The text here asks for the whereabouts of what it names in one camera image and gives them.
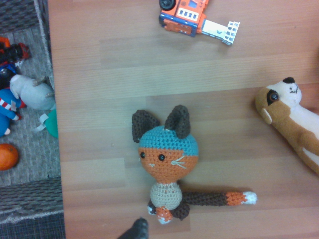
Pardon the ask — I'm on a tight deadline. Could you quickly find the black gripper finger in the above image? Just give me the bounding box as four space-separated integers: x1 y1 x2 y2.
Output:
117 217 150 239

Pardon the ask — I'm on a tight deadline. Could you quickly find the crochet cat toy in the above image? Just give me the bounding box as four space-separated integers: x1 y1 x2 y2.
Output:
131 105 258 225

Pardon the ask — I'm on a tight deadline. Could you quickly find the grey woven basket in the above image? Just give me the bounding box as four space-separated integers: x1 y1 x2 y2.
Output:
0 0 67 239

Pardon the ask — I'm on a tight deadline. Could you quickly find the green plush toy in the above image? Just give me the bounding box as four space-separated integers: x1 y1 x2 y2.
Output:
34 109 59 139

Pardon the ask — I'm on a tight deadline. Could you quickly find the red black toy car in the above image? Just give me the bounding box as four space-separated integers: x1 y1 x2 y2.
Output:
0 37 32 90

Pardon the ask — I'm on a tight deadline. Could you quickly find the orange fruit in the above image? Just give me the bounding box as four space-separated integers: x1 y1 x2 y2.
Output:
0 143 19 171

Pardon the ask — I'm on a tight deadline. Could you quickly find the grey plush elephant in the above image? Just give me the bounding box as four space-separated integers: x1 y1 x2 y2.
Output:
9 74 56 112

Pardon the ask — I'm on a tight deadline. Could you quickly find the blue plush doll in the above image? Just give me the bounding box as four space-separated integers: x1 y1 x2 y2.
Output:
0 88 27 137

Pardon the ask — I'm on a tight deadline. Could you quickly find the brown white otter plush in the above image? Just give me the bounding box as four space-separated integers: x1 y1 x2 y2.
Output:
254 77 319 175

